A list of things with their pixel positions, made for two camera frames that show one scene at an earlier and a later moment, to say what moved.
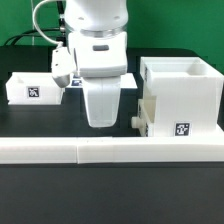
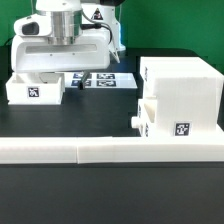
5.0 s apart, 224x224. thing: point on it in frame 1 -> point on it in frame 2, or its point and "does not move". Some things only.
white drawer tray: [33, 88] does not move
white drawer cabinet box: [189, 95] does not move
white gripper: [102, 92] -> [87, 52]
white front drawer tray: [145, 121] does not move
